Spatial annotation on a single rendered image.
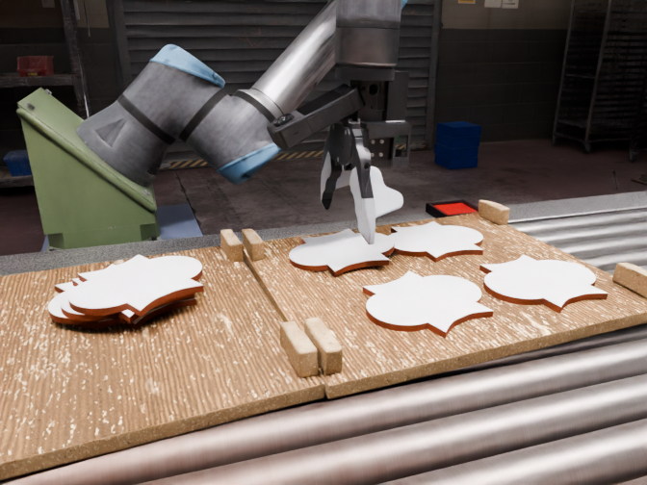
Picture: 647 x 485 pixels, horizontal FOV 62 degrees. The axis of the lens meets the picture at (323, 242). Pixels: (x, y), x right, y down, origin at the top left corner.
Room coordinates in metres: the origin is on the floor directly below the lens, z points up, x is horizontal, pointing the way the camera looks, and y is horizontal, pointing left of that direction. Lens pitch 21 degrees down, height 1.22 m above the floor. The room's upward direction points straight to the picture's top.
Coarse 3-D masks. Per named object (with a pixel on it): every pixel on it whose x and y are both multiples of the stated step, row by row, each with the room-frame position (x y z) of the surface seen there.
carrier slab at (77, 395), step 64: (192, 256) 0.66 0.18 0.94; (0, 320) 0.49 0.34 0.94; (192, 320) 0.49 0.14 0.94; (256, 320) 0.49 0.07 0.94; (0, 384) 0.38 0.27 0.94; (64, 384) 0.38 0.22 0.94; (128, 384) 0.38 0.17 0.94; (192, 384) 0.38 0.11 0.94; (256, 384) 0.38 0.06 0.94; (320, 384) 0.38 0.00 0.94; (0, 448) 0.30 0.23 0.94; (64, 448) 0.31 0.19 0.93
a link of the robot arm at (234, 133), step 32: (320, 32) 1.05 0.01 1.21; (288, 64) 1.01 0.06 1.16; (320, 64) 1.03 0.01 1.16; (224, 96) 0.96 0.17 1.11; (256, 96) 0.96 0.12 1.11; (288, 96) 0.99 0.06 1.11; (224, 128) 0.92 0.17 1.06; (256, 128) 0.94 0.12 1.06; (224, 160) 0.92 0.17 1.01; (256, 160) 0.92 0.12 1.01
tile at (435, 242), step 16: (432, 224) 0.76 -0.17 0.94; (400, 240) 0.70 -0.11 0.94; (416, 240) 0.70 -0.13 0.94; (432, 240) 0.70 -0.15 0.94; (448, 240) 0.70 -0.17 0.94; (464, 240) 0.70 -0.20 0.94; (480, 240) 0.70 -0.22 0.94; (416, 256) 0.66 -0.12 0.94; (432, 256) 0.64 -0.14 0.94; (448, 256) 0.66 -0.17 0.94
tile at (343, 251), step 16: (304, 240) 0.69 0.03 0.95; (320, 240) 0.69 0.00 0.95; (336, 240) 0.69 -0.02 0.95; (352, 240) 0.68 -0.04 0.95; (384, 240) 0.68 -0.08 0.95; (304, 256) 0.64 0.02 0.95; (320, 256) 0.63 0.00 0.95; (336, 256) 0.63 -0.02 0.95; (352, 256) 0.63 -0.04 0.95; (368, 256) 0.63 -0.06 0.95; (384, 256) 0.62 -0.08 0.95; (336, 272) 0.59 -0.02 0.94
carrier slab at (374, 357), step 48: (288, 240) 0.72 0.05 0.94; (528, 240) 0.72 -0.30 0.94; (288, 288) 0.56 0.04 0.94; (336, 288) 0.56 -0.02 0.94; (480, 288) 0.56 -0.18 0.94; (624, 288) 0.56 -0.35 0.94; (336, 336) 0.46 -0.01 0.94; (384, 336) 0.46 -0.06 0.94; (432, 336) 0.46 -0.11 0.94; (480, 336) 0.46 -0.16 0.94; (528, 336) 0.46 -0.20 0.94; (576, 336) 0.47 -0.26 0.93; (336, 384) 0.38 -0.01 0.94; (384, 384) 0.40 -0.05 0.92
